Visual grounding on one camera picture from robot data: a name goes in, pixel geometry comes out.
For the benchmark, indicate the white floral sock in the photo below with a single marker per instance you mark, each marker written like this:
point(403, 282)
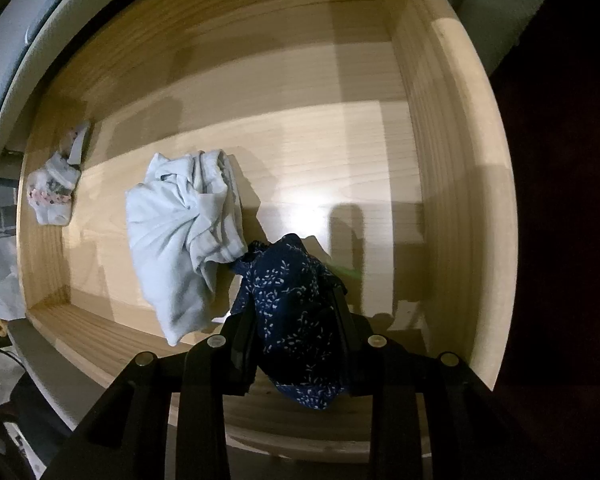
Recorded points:
point(52, 195)

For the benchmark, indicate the pale white underwear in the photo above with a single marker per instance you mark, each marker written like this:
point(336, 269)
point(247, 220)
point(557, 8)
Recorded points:
point(170, 240)

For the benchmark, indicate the wooden drawer with grey front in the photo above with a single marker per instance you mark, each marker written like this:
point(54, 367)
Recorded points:
point(305, 160)

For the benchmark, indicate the white plastic bag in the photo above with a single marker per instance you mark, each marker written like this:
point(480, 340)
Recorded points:
point(0, 270)

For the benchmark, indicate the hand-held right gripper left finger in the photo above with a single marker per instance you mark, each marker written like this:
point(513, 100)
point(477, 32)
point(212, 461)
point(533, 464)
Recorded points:
point(240, 350)

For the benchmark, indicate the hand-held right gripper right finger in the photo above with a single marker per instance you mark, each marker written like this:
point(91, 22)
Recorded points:
point(347, 350)

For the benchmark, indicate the navy floral underwear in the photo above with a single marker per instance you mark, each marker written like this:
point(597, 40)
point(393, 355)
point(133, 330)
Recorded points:
point(290, 310)

